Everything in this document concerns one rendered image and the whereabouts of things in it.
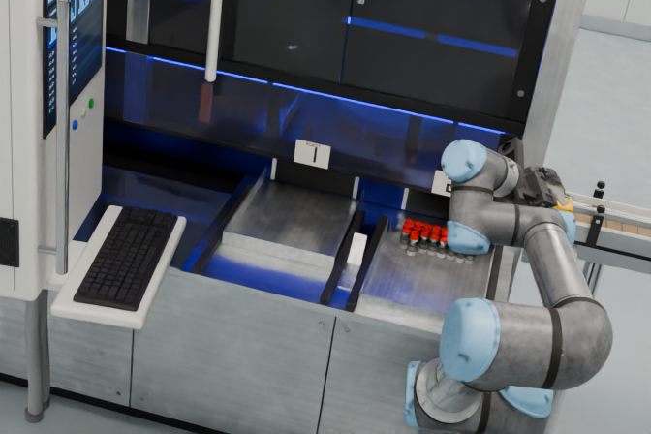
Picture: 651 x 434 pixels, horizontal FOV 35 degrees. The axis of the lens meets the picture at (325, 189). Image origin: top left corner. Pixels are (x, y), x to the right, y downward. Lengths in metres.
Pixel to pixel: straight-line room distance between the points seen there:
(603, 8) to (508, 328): 5.72
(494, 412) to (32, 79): 1.05
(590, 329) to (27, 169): 1.15
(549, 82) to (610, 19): 4.77
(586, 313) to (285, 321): 1.36
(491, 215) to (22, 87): 0.91
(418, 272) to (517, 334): 0.93
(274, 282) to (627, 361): 1.88
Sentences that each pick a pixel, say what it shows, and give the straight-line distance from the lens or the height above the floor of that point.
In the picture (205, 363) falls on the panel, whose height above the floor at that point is 0.32.
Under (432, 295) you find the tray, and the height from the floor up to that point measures 0.88.
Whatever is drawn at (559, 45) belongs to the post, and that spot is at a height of 1.41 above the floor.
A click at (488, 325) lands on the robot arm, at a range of 1.47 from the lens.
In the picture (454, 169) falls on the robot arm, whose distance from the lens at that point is 1.83.
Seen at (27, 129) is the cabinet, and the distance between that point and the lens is 2.10.
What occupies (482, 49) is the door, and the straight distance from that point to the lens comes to 2.35.
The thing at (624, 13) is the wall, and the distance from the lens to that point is 7.12.
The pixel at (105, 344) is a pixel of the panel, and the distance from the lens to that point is 3.03.
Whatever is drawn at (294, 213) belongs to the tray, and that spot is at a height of 0.88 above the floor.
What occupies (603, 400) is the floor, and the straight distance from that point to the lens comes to 3.66.
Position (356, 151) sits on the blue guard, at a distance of 2.48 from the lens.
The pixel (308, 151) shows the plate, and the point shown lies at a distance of 2.51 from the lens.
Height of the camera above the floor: 2.15
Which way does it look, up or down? 29 degrees down
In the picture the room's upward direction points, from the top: 8 degrees clockwise
